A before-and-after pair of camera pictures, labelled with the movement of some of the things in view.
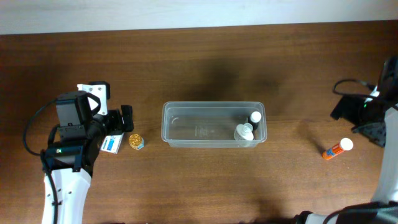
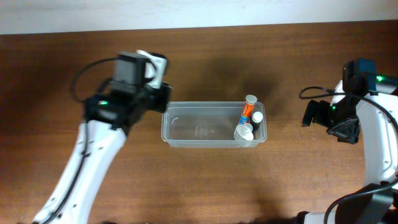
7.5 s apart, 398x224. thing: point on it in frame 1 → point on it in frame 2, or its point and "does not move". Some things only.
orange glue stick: x=345 y=144 → x=248 y=109
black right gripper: x=344 y=107 → x=315 y=112
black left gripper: x=125 y=117 → x=162 y=97
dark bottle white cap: x=254 y=119 does not move
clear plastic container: x=209 y=124 does not move
